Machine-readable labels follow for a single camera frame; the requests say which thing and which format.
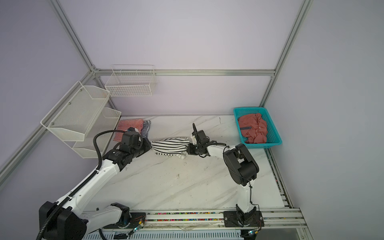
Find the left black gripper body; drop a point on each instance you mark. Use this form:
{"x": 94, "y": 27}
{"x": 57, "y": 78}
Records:
{"x": 143, "y": 146}

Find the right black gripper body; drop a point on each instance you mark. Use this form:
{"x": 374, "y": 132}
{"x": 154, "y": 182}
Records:
{"x": 194, "y": 149}

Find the black white striped tank top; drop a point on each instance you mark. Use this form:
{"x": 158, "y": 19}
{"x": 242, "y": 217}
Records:
{"x": 171, "y": 147}

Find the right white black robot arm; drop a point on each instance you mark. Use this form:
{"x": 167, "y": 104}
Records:
{"x": 242, "y": 167}

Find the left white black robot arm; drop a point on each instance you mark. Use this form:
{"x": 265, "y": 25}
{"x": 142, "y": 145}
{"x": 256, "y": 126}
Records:
{"x": 66, "y": 218}

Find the dusty red tank top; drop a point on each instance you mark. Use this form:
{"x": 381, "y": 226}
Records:
{"x": 253, "y": 128}

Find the red white striped folded top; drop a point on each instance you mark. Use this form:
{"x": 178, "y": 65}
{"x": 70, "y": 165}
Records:
{"x": 125, "y": 125}

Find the blue white striped folded top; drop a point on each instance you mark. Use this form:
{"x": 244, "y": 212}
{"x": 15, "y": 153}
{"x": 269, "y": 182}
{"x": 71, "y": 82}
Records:
{"x": 146, "y": 128}

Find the teal plastic basket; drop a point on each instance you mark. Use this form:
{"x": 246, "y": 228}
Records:
{"x": 273, "y": 137}

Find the white wire wall basket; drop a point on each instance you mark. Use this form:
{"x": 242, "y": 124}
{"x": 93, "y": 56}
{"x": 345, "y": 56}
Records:
{"x": 132, "y": 81}

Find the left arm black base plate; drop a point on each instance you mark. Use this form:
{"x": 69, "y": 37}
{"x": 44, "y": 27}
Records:
{"x": 133, "y": 222}

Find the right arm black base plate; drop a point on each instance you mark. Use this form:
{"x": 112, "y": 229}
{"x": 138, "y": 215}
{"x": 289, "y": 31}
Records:
{"x": 253, "y": 218}

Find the aluminium enclosure frame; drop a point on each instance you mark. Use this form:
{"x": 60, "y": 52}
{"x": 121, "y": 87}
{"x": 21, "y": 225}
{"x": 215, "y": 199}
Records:
{"x": 93, "y": 73}

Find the aluminium mounting rail frame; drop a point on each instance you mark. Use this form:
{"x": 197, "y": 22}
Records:
{"x": 193, "y": 193}

